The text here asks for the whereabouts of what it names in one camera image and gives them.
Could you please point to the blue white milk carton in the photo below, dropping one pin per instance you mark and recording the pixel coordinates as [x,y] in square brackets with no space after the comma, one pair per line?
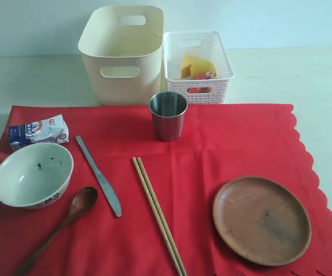
[51,130]

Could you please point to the white ceramic bowl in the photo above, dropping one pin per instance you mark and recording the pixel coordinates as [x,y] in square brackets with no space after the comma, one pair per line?
[35,176]

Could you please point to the brown wooden spoon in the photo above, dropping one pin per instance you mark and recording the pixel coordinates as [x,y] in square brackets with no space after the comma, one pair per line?
[82,202]

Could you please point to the silver table knife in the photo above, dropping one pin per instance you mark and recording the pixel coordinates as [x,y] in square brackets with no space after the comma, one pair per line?
[105,185]

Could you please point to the stainless steel cup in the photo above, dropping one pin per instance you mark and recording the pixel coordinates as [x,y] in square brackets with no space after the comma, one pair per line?
[168,111]

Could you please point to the brown egg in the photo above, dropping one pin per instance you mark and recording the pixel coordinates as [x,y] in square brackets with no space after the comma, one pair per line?
[198,90]

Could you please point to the yellow cheese wedge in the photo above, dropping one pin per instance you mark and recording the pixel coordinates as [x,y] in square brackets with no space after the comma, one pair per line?
[188,61]

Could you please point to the yellow lemon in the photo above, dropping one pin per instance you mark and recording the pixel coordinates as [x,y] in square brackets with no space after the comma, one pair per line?
[202,66]

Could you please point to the red sausage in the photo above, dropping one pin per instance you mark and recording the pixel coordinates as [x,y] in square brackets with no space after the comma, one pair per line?
[205,75]

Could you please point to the cream plastic bin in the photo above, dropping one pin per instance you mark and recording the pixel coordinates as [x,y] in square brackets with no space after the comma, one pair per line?
[121,51]

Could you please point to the left wooden chopstick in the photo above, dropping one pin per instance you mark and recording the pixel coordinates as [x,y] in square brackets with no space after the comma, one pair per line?
[154,212]

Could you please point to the wooden chopstick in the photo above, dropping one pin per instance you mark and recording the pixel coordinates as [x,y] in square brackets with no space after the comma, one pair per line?
[154,212]
[161,212]

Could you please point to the right wooden chopstick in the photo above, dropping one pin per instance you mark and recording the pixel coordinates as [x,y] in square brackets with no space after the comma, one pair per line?
[161,212]

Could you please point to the white woven plastic basket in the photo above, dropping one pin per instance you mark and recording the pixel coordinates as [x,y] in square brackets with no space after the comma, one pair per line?
[207,45]

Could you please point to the red scalloped table cloth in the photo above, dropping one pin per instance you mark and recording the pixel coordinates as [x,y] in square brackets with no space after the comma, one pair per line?
[219,143]

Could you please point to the brown wooden plate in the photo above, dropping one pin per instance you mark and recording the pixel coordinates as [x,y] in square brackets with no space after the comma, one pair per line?
[261,221]

